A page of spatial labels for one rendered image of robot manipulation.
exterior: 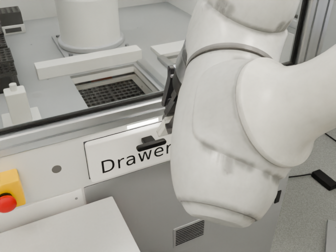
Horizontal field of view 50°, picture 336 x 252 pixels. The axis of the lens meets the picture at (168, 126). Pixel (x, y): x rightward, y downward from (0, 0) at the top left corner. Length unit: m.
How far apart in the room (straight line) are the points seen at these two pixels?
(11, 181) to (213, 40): 0.55
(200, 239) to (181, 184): 0.97
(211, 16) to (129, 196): 0.68
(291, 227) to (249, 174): 1.65
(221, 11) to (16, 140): 0.54
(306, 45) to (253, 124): 0.79
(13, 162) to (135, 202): 0.36
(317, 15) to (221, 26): 0.69
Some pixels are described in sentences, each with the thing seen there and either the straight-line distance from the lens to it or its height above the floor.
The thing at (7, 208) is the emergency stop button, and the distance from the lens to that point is 0.82.
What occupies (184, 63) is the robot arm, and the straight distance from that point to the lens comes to 0.50.
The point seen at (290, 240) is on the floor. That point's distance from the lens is 1.90.
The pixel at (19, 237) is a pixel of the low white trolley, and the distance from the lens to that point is 0.91.
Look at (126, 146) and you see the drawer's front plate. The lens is 0.86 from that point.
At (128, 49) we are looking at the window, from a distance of 0.79.
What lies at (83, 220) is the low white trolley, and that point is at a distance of 0.90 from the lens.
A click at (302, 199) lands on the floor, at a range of 2.12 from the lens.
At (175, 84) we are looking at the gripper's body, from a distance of 0.56.
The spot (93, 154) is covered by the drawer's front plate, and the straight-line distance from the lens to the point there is 0.85.
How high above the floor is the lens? 1.42
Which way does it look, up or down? 34 degrees down
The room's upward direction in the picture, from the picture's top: straight up
